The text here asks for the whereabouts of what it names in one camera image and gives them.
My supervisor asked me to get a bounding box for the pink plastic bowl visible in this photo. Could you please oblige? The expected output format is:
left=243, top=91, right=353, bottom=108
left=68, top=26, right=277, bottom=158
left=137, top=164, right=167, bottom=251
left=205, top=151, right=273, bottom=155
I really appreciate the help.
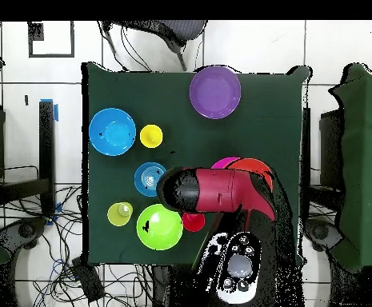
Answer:
left=210, top=156, right=242, bottom=169

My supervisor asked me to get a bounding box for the orange plastic bowl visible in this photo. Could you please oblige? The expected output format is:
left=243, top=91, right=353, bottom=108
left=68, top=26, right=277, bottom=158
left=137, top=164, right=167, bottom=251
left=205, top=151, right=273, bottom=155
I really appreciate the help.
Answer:
left=226, top=157, right=274, bottom=193

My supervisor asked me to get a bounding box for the small dark blue bowl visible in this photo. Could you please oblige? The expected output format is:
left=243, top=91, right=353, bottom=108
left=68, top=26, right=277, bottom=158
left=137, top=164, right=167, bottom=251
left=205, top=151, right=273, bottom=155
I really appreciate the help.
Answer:
left=133, top=161, right=168, bottom=197

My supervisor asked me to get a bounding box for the yellow plastic cup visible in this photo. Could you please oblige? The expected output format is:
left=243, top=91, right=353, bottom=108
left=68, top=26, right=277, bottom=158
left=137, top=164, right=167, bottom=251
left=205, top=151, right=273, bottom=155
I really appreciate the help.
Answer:
left=139, top=124, right=164, bottom=149

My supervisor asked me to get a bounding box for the red plastic cup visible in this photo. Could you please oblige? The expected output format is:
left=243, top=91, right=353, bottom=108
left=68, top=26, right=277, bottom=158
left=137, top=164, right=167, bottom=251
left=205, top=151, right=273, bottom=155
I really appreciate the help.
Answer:
left=182, top=211, right=206, bottom=233

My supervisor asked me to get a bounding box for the green plastic bowl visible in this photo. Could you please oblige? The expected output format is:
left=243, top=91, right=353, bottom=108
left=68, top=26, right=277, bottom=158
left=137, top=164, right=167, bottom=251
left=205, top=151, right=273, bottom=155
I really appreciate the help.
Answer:
left=136, top=203, right=184, bottom=251

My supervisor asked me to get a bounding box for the dark green table cloth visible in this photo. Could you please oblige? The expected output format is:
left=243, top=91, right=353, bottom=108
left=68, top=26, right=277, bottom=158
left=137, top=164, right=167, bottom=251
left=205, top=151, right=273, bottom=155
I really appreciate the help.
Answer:
left=81, top=61, right=311, bottom=269

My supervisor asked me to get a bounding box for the large light blue bowl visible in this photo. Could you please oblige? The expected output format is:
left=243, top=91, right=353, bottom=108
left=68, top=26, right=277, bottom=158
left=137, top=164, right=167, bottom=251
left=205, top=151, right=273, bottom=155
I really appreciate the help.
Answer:
left=88, top=107, right=138, bottom=157

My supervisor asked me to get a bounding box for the purple plastic bowl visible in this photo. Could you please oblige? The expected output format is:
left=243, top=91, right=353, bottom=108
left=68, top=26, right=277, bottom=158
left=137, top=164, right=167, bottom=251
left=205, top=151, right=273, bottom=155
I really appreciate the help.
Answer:
left=189, top=65, right=242, bottom=120

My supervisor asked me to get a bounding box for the translucent yellow-green plastic cup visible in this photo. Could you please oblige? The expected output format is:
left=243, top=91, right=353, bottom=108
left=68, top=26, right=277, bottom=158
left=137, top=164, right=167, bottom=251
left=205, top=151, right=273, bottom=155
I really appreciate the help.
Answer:
left=106, top=201, right=134, bottom=228

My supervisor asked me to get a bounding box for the grey office chair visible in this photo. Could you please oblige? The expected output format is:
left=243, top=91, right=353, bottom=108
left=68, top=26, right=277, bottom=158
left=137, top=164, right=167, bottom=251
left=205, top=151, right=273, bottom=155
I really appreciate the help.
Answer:
left=102, top=20, right=209, bottom=72

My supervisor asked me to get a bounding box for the black power strip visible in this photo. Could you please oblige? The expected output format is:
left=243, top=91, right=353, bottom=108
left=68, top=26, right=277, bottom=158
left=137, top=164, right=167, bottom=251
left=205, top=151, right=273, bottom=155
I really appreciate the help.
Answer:
left=70, top=255, right=106, bottom=303

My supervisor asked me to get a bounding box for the black floor device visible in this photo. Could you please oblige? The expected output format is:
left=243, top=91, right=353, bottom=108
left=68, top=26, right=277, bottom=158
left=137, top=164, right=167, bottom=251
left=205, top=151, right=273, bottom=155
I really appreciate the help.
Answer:
left=0, top=216, right=48, bottom=254
left=303, top=218, right=344, bottom=253

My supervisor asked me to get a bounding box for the black metal frame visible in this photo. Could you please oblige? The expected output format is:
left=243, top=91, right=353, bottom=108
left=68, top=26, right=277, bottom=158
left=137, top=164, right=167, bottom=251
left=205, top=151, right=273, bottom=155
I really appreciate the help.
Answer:
left=0, top=100, right=57, bottom=218
left=302, top=107, right=344, bottom=221

